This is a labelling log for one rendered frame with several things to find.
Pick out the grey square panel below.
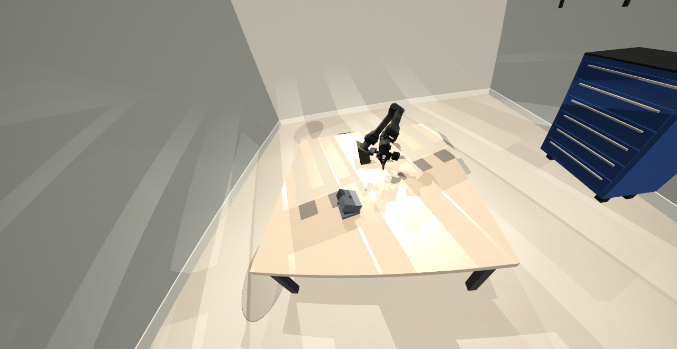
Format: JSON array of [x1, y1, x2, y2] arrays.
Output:
[[336, 189, 362, 219]]

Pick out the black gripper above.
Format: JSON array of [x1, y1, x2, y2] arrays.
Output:
[[368, 147, 400, 165]]

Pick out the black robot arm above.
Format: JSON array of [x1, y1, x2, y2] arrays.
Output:
[[360, 103, 405, 153]]

